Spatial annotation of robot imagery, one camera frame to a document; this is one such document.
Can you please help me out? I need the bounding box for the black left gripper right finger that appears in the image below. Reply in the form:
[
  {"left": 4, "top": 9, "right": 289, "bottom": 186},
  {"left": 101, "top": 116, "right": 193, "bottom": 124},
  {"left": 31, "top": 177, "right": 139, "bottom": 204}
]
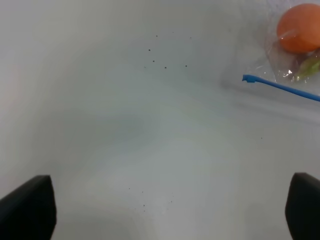
[{"left": 285, "top": 172, "right": 320, "bottom": 240}]

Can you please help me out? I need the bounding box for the clear zip bag blue zipper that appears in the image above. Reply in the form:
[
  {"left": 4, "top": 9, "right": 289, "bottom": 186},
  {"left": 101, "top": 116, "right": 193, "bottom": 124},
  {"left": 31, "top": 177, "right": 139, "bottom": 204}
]
[{"left": 241, "top": 0, "right": 320, "bottom": 103}]

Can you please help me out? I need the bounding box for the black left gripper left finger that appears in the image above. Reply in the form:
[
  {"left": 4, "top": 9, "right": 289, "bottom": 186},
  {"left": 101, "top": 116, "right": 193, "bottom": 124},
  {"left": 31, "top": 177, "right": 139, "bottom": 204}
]
[{"left": 0, "top": 175, "right": 57, "bottom": 240}]

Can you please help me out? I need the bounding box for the orange fruit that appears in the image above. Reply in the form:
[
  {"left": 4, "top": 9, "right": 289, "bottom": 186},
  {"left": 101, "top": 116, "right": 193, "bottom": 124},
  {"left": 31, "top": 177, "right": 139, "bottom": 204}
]
[{"left": 276, "top": 3, "right": 320, "bottom": 54}]

